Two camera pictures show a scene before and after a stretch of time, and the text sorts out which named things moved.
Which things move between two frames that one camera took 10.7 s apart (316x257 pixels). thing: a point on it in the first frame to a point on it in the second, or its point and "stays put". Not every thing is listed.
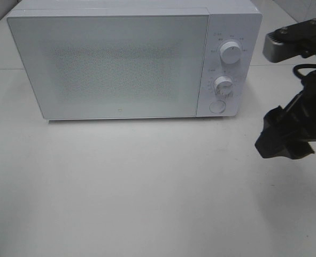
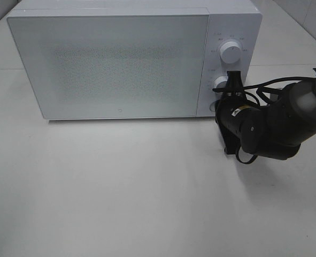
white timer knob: (223, 85) stays put
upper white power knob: (230, 52) stays put
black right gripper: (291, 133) to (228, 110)
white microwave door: (114, 63) stays put
